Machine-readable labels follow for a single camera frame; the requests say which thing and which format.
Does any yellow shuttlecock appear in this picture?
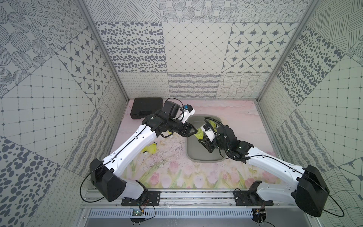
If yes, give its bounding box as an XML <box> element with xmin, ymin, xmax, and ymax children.
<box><xmin>194</xmin><ymin>127</ymin><xmax>205</xmax><ymax>140</ymax></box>
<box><xmin>141</xmin><ymin>142</ymin><xmax>157</xmax><ymax>154</ymax></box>

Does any grey plastic storage box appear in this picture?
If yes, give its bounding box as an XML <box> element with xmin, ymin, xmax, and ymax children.
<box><xmin>186</xmin><ymin>114</ymin><xmax>224</xmax><ymax>163</ymax></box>

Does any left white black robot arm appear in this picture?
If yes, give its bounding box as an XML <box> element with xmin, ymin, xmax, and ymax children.
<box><xmin>89</xmin><ymin>109</ymin><xmax>197</xmax><ymax>203</ymax></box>

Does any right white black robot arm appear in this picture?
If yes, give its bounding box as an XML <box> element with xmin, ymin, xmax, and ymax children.
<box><xmin>199</xmin><ymin>124</ymin><xmax>331</xmax><ymax>217</ymax></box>

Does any black connector box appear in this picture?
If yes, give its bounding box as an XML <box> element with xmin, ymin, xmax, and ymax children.
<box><xmin>252</xmin><ymin>209</ymin><xmax>267</xmax><ymax>224</ymax></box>

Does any black plastic tool case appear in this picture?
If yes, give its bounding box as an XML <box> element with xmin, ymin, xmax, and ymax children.
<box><xmin>130</xmin><ymin>97</ymin><xmax>163</xmax><ymax>120</ymax></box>

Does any pink floral table mat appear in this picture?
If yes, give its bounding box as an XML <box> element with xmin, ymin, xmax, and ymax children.
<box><xmin>122</xmin><ymin>100</ymin><xmax>281</xmax><ymax>189</ymax></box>

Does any small green circuit board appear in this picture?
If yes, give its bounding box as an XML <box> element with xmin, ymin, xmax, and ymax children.
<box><xmin>131</xmin><ymin>209</ymin><xmax>144</xmax><ymax>217</ymax></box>

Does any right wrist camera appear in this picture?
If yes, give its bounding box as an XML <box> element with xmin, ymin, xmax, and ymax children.
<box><xmin>202</xmin><ymin>124</ymin><xmax>215</xmax><ymax>142</ymax></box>

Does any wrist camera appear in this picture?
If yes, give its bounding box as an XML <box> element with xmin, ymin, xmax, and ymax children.
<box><xmin>202</xmin><ymin>124</ymin><xmax>215</xmax><ymax>142</ymax></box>
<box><xmin>161</xmin><ymin>98</ymin><xmax>195</xmax><ymax>123</ymax></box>

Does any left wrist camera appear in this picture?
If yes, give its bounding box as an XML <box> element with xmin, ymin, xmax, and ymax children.
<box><xmin>161</xmin><ymin>98</ymin><xmax>195</xmax><ymax>123</ymax></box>

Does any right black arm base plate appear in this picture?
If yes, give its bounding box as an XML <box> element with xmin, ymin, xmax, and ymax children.
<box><xmin>233</xmin><ymin>181</ymin><xmax>274</xmax><ymax>206</ymax></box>

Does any white perforated cable duct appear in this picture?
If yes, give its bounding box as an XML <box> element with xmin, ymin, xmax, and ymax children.
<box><xmin>88</xmin><ymin>208</ymin><xmax>253</xmax><ymax>218</ymax></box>

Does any aluminium mounting rail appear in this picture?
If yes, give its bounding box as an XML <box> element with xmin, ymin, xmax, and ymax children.
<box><xmin>80</xmin><ymin>188</ymin><xmax>314</xmax><ymax>209</ymax></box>

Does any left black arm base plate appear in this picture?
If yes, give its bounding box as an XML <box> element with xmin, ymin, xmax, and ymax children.
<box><xmin>121</xmin><ymin>180</ymin><xmax>161</xmax><ymax>207</ymax></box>

